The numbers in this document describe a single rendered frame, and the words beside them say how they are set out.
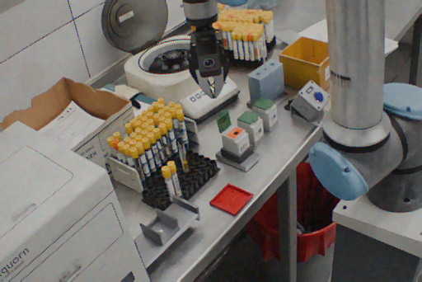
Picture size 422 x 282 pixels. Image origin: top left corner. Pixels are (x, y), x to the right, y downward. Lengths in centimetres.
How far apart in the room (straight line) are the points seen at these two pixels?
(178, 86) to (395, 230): 66
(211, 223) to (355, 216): 30
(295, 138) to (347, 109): 48
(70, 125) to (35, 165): 52
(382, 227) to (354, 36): 42
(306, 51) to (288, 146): 38
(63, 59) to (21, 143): 60
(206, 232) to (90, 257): 31
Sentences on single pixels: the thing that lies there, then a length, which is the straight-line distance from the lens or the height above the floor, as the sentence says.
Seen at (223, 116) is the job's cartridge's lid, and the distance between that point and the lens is 110.
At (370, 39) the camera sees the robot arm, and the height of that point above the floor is 132.
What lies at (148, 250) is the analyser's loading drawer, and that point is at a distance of 94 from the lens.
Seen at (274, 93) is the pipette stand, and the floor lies 90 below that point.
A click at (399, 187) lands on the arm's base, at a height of 97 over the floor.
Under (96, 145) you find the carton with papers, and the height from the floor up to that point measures 98.
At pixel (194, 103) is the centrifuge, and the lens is 127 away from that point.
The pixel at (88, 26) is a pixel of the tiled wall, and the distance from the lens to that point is 146.
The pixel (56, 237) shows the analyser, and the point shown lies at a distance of 72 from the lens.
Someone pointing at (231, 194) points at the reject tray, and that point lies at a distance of 106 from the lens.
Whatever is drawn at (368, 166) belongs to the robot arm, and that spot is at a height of 110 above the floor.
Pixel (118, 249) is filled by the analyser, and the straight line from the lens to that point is 82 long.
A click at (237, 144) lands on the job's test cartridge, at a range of 108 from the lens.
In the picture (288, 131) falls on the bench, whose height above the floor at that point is 88.
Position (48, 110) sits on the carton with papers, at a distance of 134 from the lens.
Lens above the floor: 162
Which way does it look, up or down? 38 degrees down
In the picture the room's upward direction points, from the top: 10 degrees counter-clockwise
